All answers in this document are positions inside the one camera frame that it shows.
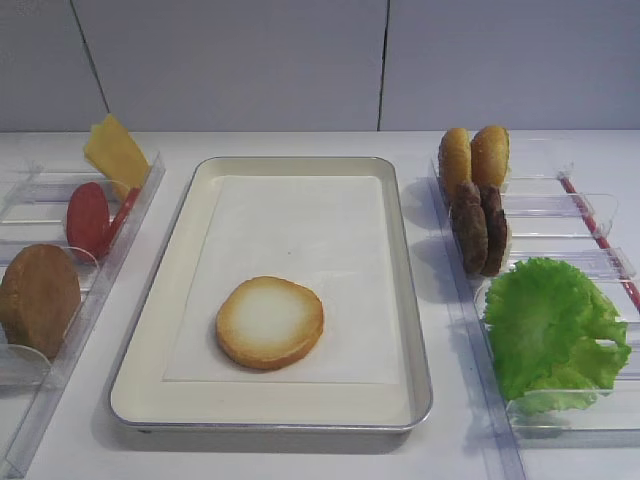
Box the left brown meat patty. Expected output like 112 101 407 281
451 182 488 275

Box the brown meat patty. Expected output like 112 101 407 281
451 182 488 275
480 185 508 277

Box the right brown meat patty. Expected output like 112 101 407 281
480 185 508 277

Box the thin tilted tomato slice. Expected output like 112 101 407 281
99 187 140 256

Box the yellow cheese slice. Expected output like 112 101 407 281
84 113 150 201

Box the red tomato slice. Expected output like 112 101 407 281
66 182 110 261

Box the green lettuce leaf in rack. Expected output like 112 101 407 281
485 257 631 414

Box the metal baking tray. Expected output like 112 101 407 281
110 157 432 433

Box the bottom bun slice on tray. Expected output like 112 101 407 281
215 276 324 370

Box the left golden bun in rack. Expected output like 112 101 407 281
438 128 471 198

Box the golden bun in rack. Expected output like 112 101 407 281
438 128 471 198
471 125 510 187

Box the right golden bun in rack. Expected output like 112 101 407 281
471 125 510 187

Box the right clear acrylic rack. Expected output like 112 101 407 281
430 160 639 479

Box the clear acrylic rack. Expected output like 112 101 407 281
430 160 639 479
1 151 165 479

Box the brown bun top left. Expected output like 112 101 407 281
1 244 80 360

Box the left clear acrylic rack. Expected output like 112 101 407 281
1 151 165 479

